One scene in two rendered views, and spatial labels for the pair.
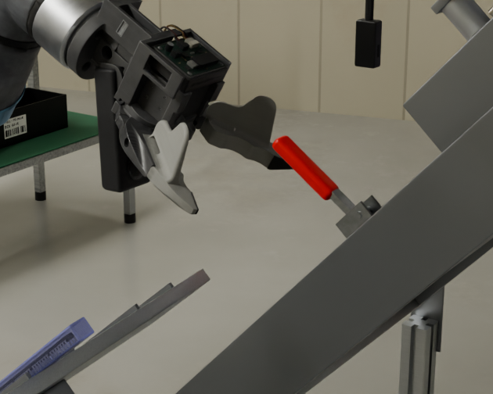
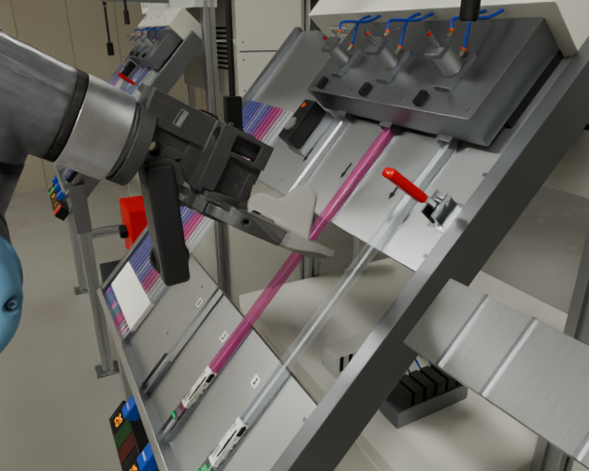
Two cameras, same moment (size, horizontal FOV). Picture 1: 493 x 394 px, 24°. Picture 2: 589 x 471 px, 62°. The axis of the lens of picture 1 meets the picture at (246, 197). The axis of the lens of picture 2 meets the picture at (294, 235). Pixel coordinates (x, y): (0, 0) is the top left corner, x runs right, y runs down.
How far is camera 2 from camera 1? 0.83 m
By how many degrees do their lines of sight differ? 58
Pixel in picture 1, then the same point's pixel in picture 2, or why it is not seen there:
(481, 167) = (549, 140)
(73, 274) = not seen: outside the picture
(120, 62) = (175, 155)
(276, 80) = not seen: outside the picture
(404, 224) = (507, 192)
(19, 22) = (36, 137)
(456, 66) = (500, 85)
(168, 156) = (292, 219)
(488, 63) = (515, 79)
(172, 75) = (263, 149)
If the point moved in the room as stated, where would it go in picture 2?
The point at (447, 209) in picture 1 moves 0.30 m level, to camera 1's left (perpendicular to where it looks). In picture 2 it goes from (529, 173) to (492, 298)
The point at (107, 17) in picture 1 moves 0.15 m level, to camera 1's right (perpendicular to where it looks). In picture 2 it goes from (160, 109) to (256, 92)
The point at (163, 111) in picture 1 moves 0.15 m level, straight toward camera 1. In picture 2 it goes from (239, 187) to (403, 208)
